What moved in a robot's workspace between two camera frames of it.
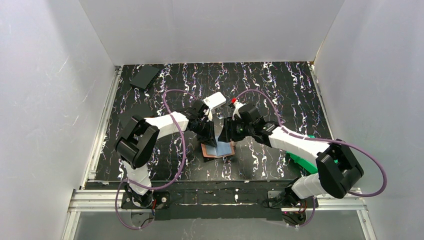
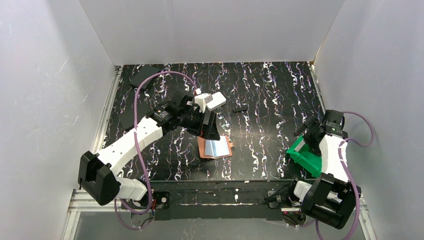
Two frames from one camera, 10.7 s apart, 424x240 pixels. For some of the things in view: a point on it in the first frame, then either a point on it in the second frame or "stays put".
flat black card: [139, 109] stays put
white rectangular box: [215, 100] stays put
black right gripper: [230, 130] → [309, 134]
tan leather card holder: [223, 149] stays put
